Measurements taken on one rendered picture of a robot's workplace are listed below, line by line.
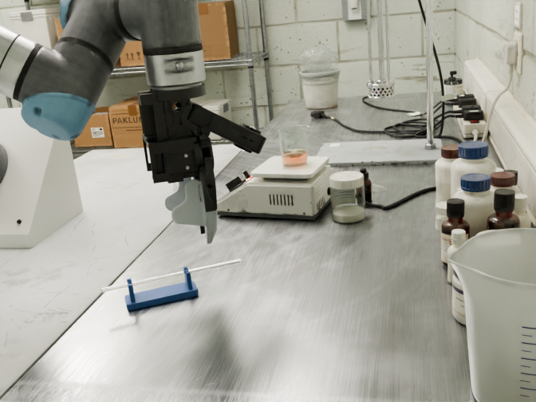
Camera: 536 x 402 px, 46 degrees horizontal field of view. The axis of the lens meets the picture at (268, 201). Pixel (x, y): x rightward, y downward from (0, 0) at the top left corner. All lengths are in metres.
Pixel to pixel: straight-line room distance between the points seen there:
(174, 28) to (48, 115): 0.18
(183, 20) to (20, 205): 0.57
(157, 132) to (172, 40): 0.12
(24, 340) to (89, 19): 0.42
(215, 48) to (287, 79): 0.51
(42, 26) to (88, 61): 2.91
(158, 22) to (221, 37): 2.52
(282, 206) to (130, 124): 2.41
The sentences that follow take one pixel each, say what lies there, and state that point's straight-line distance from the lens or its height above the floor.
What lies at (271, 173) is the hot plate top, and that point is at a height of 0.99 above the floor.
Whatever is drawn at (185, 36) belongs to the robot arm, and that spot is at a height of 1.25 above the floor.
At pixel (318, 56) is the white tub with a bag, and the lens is 2.16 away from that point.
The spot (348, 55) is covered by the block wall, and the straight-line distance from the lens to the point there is 3.55.
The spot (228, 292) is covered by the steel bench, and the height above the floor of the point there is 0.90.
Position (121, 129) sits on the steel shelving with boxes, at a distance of 3.51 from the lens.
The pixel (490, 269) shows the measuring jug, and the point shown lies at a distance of 0.67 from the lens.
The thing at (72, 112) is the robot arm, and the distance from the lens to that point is 0.78.
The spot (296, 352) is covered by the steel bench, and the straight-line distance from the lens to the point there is 0.74.
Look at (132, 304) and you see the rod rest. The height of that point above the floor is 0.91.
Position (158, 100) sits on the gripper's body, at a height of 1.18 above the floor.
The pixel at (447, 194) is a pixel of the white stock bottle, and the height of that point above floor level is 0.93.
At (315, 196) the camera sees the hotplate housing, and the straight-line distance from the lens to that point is 1.11.
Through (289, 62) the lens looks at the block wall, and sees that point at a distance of 3.59.
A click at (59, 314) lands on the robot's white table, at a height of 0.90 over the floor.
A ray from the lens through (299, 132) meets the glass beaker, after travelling 1.12.
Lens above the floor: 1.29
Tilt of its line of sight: 18 degrees down
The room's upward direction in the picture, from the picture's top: 5 degrees counter-clockwise
